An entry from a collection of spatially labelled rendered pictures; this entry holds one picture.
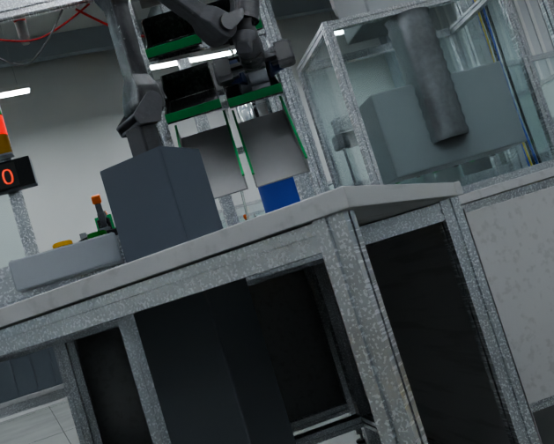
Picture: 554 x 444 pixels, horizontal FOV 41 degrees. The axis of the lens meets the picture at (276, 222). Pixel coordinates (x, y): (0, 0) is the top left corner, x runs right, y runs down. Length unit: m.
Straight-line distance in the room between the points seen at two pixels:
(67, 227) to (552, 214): 10.47
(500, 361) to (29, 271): 0.98
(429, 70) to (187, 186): 1.43
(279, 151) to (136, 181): 0.53
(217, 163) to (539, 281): 1.21
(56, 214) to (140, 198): 11.13
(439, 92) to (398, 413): 1.77
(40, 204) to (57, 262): 10.99
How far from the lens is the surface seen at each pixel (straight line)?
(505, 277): 2.49
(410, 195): 1.25
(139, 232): 1.37
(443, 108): 2.60
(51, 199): 12.53
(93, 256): 1.52
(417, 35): 2.66
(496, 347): 1.68
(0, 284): 1.61
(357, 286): 0.97
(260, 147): 1.83
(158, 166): 1.34
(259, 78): 1.78
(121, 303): 1.15
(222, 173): 1.75
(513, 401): 1.69
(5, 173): 1.91
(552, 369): 2.56
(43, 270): 1.52
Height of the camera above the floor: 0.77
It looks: 4 degrees up
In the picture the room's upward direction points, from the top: 17 degrees counter-clockwise
